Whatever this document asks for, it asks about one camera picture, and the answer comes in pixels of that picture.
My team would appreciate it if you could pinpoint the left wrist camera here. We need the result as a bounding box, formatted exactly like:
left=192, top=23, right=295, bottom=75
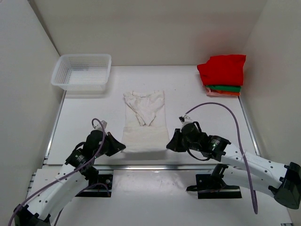
left=92, top=119, right=107, bottom=132

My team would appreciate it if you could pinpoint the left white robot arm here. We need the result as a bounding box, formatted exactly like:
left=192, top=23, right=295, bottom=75
left=10, top=130, right=126, bottom=226

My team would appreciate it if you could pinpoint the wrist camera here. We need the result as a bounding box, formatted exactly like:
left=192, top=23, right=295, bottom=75
left=92, top=119, right=107, bottom=132
left=179, top=114, right=193, bottom=124

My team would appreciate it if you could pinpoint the white t shirt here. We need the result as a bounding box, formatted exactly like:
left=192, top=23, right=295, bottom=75
left=122, top=90, right=169, bottom=153

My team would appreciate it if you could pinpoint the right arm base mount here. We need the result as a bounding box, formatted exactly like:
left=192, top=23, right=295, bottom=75
left=186, top=164, right=242, bottom=199

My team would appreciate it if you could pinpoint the white plastic basket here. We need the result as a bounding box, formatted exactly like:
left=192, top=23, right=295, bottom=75
left=51, top=54, right=112, bottom=92

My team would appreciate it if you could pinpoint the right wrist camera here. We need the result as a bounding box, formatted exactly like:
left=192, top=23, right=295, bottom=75
left=179, top=114, right=193, bottom=124

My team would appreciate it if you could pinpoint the orange folded t shirt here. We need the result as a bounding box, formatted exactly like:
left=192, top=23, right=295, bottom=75
left=215, top=90, right=240, bottom=97

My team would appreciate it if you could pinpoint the green folded t shirt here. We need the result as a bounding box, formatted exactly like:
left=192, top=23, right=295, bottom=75
left=206, top=85, right=241, bottom=93

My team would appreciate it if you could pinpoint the red folded t shirt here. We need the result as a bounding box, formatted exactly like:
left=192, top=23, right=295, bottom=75
left=197, top=55, right=246, bottom=86

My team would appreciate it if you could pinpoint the pink folded t shirt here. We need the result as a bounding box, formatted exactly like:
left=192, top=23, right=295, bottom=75
left=205, top=87, right=221, bottom=97

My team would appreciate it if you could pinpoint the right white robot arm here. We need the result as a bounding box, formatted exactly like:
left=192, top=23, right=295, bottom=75
left=166, top=121, right=301, bottom=210

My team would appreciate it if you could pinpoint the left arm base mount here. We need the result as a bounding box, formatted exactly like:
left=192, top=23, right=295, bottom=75
left=76, top=167, right=113, bottom=198

